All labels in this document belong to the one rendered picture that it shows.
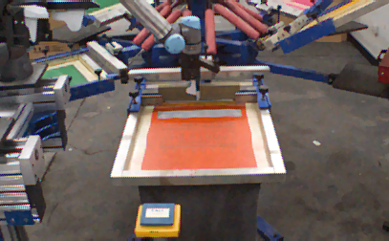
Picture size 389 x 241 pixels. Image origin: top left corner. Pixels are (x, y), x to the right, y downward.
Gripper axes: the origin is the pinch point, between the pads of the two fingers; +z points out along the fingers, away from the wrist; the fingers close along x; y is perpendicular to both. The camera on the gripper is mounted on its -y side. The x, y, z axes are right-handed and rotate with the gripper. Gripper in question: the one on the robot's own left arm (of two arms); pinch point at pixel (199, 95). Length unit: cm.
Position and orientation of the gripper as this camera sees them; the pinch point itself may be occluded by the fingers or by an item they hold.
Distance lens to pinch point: 204.9
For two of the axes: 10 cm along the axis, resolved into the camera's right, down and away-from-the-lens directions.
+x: -0.2, 4.5, -8.9
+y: -10.0, 0.3, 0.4
